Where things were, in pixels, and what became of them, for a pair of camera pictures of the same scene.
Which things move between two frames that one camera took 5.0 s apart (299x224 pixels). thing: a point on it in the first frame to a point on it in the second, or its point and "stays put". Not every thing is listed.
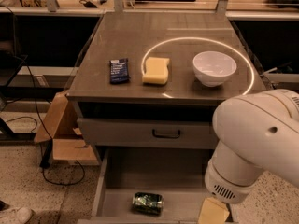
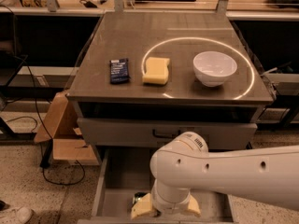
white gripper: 224,186 to 172,207
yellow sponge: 157,71 stays put
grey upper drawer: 149,133 stays put
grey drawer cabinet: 154,80 stays put
